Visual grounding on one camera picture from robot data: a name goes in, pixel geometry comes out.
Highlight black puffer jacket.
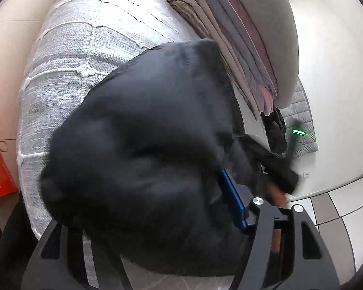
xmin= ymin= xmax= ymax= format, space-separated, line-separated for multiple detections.
xmin=40 ymin=39 xmax=298 ymax=277

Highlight dark clothes pile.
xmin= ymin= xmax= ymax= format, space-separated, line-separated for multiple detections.
xmin=262 ymin=106 xmax=287 ymax=154

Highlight grey quilted headboard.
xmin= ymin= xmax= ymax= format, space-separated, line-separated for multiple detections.
xmin=280 ymin=80 xmax=319 ymax=158

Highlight folded pink grey blankets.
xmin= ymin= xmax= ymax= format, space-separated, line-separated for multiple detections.
xmin=159 ymin=0 xmax=280 ymax=121

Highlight grey pillow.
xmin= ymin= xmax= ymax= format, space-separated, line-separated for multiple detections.
xmin=239 ymin=0 xmax=299 ymax=109

